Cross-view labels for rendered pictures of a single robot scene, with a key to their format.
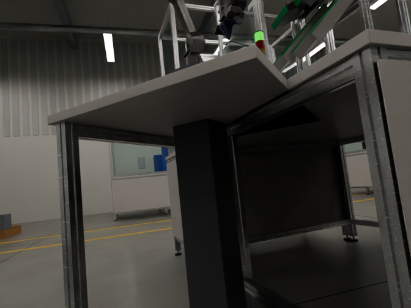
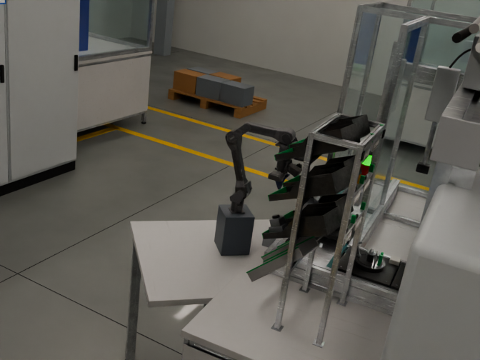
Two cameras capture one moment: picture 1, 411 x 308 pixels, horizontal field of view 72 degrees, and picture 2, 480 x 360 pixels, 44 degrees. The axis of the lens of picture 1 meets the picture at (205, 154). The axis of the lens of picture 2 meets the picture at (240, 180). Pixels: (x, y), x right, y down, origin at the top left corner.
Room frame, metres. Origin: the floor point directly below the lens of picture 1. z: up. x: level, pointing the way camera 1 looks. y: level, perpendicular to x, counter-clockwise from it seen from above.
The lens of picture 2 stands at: (-0.73, -1.66, 2.22)
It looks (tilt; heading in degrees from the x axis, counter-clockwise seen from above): 22 degrees down; 42
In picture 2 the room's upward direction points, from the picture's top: 8 degrees clockwise
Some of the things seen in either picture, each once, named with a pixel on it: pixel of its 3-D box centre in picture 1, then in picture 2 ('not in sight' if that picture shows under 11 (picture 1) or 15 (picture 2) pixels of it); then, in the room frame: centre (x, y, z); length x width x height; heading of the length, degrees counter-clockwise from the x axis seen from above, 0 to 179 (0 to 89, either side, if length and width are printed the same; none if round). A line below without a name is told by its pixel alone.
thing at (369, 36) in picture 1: (344, 120); (404, 302); (1.46, -0.75, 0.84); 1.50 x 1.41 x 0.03; 20
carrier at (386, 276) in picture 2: not in sight; (371, 256); (1.40, -0.57, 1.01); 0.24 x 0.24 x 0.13; 20
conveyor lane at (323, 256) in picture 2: not in sight; (335, 236); (1.60, -0.25, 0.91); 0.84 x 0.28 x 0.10; 20
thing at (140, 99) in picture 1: (210, 118); (233, 256); (1.10, -0.03, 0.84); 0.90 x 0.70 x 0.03; 151
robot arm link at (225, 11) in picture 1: (225, 15); (283, 165); (1.20, -0.16, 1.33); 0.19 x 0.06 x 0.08; 20
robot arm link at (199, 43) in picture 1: (192, 51); (239, 193); (1.13, 0.01, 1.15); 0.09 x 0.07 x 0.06; 25
